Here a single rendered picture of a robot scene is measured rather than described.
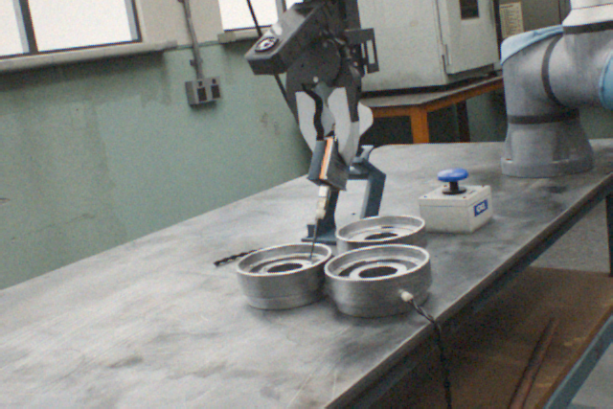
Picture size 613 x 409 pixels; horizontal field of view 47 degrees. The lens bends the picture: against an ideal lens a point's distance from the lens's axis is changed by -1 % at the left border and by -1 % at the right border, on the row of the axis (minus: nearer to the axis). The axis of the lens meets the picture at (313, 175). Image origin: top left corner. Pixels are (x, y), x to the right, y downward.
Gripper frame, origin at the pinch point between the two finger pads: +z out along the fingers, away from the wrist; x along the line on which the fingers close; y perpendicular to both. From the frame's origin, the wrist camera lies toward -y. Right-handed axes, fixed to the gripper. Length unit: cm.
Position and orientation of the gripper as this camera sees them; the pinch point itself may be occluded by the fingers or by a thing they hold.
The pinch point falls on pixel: (331, 156)
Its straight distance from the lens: 82.2
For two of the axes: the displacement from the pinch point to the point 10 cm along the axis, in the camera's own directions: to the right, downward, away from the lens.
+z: 1.5, 9.7, 1.9
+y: 5.9, -2.4, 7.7
